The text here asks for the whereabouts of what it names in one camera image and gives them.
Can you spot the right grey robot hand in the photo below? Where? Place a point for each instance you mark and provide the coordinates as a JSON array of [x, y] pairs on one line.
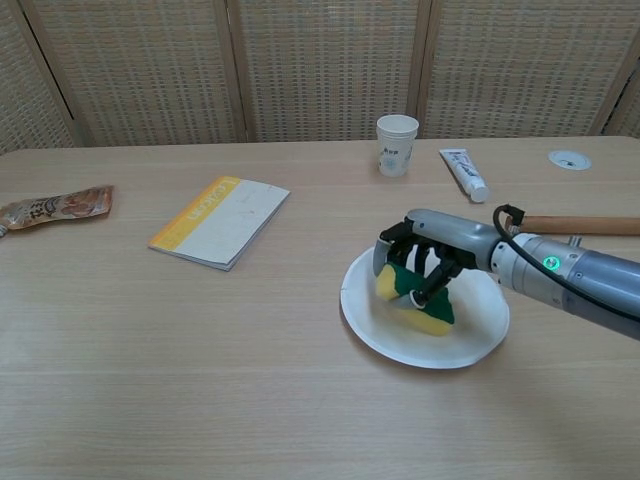
[[450, 235]]

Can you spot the yellow green sponge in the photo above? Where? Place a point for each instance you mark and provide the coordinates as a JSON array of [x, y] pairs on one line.
[[400, 287]]

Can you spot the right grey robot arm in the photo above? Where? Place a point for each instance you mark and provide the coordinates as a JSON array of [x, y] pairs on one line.
[[570, 280]]

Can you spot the white paper plate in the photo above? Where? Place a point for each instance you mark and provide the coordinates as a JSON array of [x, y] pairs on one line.
[[470, 330]]

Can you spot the white toothpaste tube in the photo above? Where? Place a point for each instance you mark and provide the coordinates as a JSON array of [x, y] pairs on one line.
[[462, 172]]

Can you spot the white paper cup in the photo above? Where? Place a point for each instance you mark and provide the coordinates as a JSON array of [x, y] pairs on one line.
[[396, 147]]

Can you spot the wooden rolling pin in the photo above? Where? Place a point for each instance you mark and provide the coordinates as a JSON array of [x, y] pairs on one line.
[[580, 225]]

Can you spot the white round table grommet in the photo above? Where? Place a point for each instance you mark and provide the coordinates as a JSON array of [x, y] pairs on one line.
[[569, 159]]

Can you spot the woven folding screen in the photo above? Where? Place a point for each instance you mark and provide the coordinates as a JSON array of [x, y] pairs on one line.
[[320, 65]]

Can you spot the yellow white notebook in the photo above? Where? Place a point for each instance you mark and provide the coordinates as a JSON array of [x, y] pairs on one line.
[[225, 225]]

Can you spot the brown snack pouch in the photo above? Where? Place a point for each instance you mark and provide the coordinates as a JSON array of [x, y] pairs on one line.
[[55, 207]]

